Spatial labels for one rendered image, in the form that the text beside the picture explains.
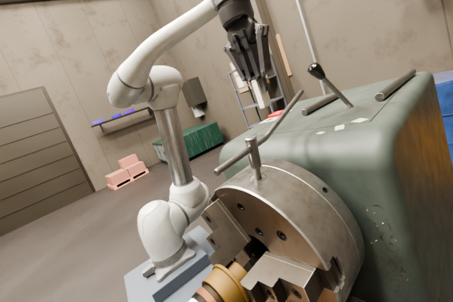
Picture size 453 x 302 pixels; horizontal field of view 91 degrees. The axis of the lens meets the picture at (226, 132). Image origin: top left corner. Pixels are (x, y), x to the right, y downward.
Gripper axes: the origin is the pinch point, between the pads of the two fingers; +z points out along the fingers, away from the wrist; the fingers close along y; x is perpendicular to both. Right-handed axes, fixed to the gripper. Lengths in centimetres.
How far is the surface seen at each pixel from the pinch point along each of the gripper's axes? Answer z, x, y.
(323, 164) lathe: 17.1, -2.7, 11.7
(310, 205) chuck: 19.5, -12.9, 13.2
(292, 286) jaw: 27.5, -22.3, 12.7
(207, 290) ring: 26.5, -30.6, 1.4
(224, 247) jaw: 24.2, -23.9, -0.4
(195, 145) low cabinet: 114, 280, -525
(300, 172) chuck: 16.3, -7.5, 9.3
